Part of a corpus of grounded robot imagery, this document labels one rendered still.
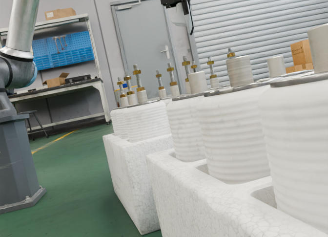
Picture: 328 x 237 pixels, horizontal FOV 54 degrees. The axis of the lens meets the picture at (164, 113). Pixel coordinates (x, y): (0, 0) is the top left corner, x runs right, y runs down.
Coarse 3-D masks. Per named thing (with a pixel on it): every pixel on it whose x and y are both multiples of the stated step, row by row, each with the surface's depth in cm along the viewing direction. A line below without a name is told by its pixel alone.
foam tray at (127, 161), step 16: (112, 144) 78; (128, 144) 65; (144, 144) 64; (160, 144) 65; (112, 160) 86; (128, 160) 63; (144, 160) 64; (112, 176) 96; (128, 176) 63; (144, 176) 64; (128, 192) 68; (144, 192) 64; (128, 208) 74; (144, 208) 64; (144, 224) 64
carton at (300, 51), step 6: (300, 42) 423; (306, 42) 419; (294, 48) 439; (300, 48) 426; (306, 48) 419; (294, 54) 442; (300, 54) 429; (306, 54) 420; (294, 60) 445; (300, 60) 432; (306, 60) 420
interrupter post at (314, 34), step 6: (324, 24) 19; (312, 30) 19; (318, 30) 19; (324, 30) 19; (312, 36) 19; (318, 36) 19; (324, 36) 19; (312, 42) 19; (318, 42) 19; (324, 42) 19; (312, 48) 19; (318, 48) 19; (324, 48) 19; (312, 54) 20; (318, 54) 19; (324, 54) 19; (312, 60) 20; (318, 60) 19; (324, 60) 19; (318, 66) 19; (324, 66) 19; (318, 72) 19
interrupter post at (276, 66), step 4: (280, 56) 44; (268, 60) 45; (272, 60) 44; (276, 60) 44; (280, 60) 44; (268, 64) 45; (272, 64) 44; (276, 64) 44; (280, 64) 44; (284, 64) 44; (268, 68) 45; (272, 68) 44; (276, 68) 44; (280, 68) 44; (284, 68) 44; (272, 72) 45; (276, 72) 44; (280, 72) 44; (284, 72) 44; (272, 76) 45
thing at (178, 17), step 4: (180, 4) 95; (176, 8) 96; (180, 8) 95; (188, 8) 95; (176, 12) 96; (180, 12) 96; (172, 16) 96; (176, 16) 96; (180, 16) 96; (184, 16) 94; (188, 16) 94; (172, 20) 96; (176, 20) 96; (180, 20) 96; (184, 20) 95; (188, 20) 95; (188, 24) 95; (188, 28) 96; (188, 32) 96
